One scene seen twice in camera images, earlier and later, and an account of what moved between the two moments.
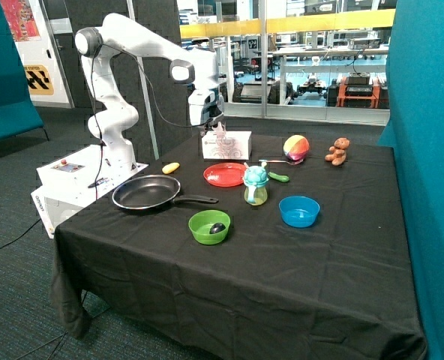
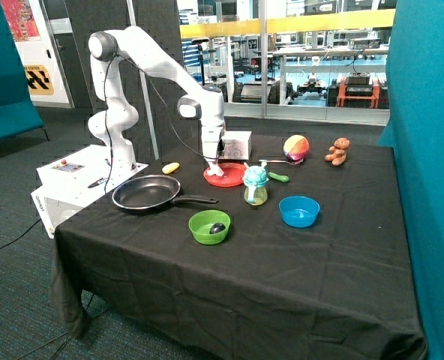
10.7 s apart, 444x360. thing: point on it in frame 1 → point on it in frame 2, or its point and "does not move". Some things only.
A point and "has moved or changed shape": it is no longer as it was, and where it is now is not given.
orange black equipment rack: [358, 90] does not move
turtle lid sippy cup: [255, 178] does not move
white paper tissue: [221, 136] has moved or changed shape
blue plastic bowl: [298, 211] does not move
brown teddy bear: [338, 155] does not move
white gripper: [206, 106] → [210, 136]
